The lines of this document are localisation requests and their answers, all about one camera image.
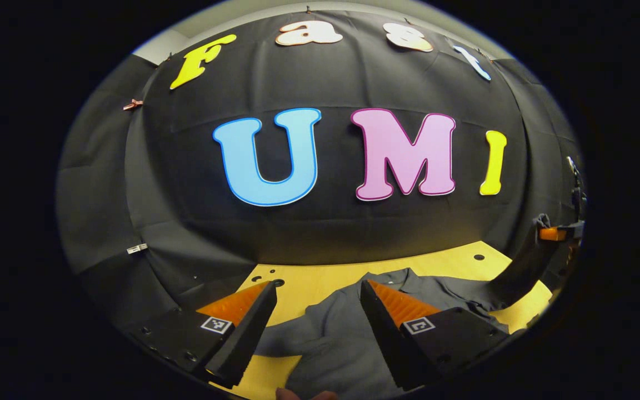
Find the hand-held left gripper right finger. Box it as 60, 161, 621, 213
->
360, 279, 512, 392

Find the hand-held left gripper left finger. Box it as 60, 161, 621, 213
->
126, 281, 278, 389

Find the black backdrop cloth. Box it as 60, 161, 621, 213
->
56, 8, 584, 334

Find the grey polo shirt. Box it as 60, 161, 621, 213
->
254, 214, 552, 400

